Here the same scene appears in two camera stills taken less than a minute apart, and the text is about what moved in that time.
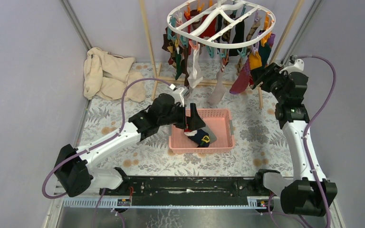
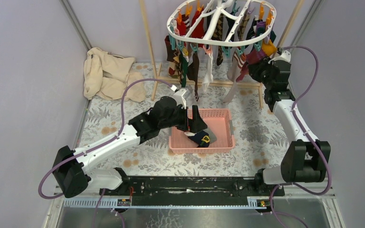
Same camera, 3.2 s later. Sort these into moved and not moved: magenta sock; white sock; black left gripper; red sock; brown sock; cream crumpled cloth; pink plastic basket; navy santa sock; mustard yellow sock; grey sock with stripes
Moved: brown sock; white sock; mustard yellow sock; red sock; magenta sock
Not moved: black left gripper; navy santa sock; grey sock with stripes; pink plastic basket; cream crumpled cloth
